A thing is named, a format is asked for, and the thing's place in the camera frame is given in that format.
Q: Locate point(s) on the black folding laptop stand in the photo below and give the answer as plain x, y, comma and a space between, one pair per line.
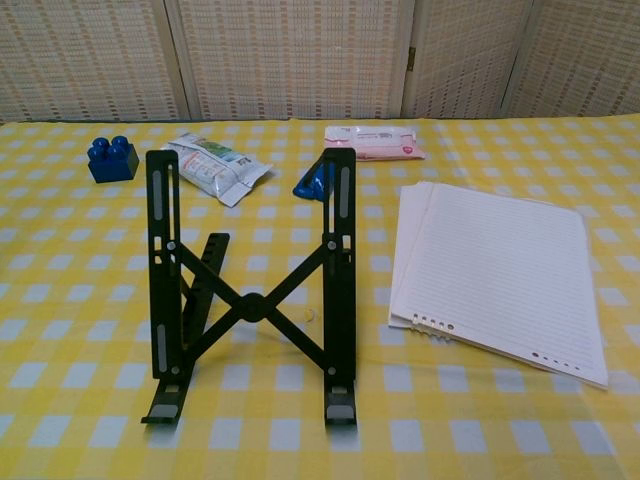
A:
252, 307

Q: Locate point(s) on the pink wet wipes pack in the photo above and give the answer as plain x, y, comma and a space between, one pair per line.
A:
375, 142

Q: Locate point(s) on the stack of lined paper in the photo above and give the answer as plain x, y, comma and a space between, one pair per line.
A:
500, 270

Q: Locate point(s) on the brass screen hinge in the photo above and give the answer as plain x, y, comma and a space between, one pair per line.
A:
412, 57

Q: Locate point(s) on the woven folding screen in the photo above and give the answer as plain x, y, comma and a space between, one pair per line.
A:
295, 55

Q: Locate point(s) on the white silver snack packet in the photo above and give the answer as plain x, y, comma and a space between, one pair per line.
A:
215, 170

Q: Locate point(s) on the blue toy building block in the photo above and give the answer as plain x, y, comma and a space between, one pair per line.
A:
112, 162

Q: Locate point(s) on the blue wrapped packet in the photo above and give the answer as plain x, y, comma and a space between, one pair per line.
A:
311, 184

